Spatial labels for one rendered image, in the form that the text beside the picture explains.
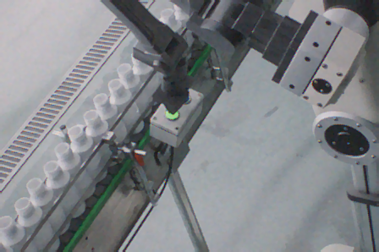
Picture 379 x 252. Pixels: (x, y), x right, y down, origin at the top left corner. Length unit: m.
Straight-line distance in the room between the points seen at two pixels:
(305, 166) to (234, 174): 0.30
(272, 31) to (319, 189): 1.88
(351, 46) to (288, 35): 0.10
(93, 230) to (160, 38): 0.55
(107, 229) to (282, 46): 0.88
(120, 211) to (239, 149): 1.40
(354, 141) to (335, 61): 0.41
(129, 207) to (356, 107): 0.75
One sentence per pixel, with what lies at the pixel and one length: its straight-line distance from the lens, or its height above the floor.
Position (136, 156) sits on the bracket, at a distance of 1.93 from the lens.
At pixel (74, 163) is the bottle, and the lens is 1.90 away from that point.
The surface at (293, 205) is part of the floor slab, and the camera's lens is 3.10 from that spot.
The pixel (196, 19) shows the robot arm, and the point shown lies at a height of 1.61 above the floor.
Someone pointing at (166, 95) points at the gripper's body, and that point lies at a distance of 1.83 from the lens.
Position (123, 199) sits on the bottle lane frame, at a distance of 2.04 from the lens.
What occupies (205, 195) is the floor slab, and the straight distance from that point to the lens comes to 3.23.
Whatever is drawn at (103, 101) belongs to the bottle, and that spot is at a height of 1.15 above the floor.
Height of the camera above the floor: 2.38
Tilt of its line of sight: 42 degrees down
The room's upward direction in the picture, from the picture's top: 20 degrees counter-clockwise
